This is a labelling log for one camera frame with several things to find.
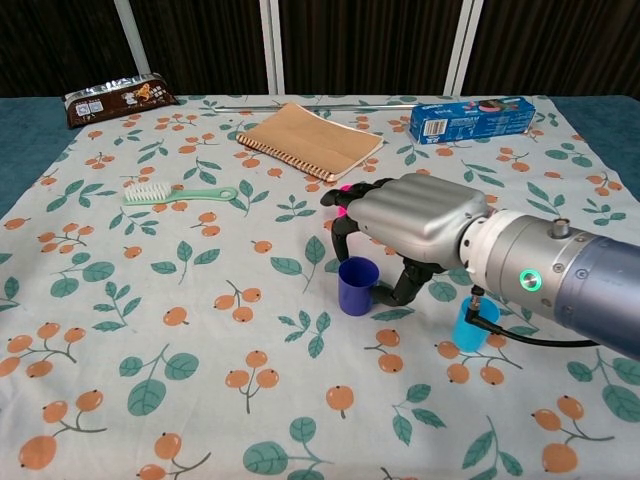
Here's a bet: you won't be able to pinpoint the teal table cover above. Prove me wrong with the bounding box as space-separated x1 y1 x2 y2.
0 93 640 221

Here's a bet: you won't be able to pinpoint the dark blue plastic cup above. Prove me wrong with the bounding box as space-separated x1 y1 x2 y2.
337 256 381 317

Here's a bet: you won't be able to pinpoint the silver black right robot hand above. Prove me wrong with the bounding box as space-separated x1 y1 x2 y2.
319 173 489 309

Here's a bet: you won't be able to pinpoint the light blue plastic cup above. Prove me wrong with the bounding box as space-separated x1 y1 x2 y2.
451 297 501 353

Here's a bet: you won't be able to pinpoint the brown snack packet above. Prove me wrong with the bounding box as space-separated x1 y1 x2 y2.
62 72 180 130

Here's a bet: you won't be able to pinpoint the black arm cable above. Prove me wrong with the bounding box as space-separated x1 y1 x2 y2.
462 287 601 347

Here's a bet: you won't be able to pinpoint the floral fruit print tablecloth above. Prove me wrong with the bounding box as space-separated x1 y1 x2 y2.
0 93 640 480

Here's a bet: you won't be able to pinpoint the blue Oreo cookie box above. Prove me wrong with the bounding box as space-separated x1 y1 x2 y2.
409 96 537 146

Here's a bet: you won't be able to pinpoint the thin metal rod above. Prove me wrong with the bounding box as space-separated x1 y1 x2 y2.
214 98 419 112

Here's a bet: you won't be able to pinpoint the dark folding screen panel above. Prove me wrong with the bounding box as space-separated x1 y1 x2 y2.
457 0 640 97
269 0 474 96
0 0 126 99
113 0 274 96

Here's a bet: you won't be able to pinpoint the green brush white bristles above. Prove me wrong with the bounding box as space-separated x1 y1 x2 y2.
122 180 240 207

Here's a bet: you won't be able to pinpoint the brown spiral notebook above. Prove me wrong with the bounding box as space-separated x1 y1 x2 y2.
235 102 385 184

